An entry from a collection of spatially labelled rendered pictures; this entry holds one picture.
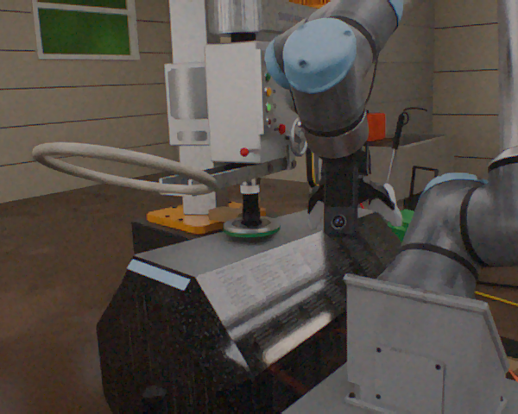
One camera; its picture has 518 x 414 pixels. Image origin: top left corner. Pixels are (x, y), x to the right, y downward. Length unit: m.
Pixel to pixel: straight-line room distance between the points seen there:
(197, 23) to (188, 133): 0.53
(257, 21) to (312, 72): 1.30
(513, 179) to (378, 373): 0.41
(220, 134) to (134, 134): 7.37
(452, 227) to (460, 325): 0.18
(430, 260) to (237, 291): 0.91
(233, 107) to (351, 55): 1.31
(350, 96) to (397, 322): 0.45
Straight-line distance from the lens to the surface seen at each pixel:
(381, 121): 5.52
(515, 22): 1.12
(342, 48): 0.69
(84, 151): 1.34
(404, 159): 4.99
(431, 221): 1.07
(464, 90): 7.00
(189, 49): 2.88
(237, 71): 1.97
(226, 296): 1.78
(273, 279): 1.91
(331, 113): 0.72
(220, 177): 1.81
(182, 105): 2.82
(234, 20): 1.96
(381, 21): 0.78
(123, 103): 9.24
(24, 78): 8.38
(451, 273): 1.01
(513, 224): 0.98
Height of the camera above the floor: 1.45
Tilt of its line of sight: 12 degrees down
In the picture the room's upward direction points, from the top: 2 degrees counter-clockwise
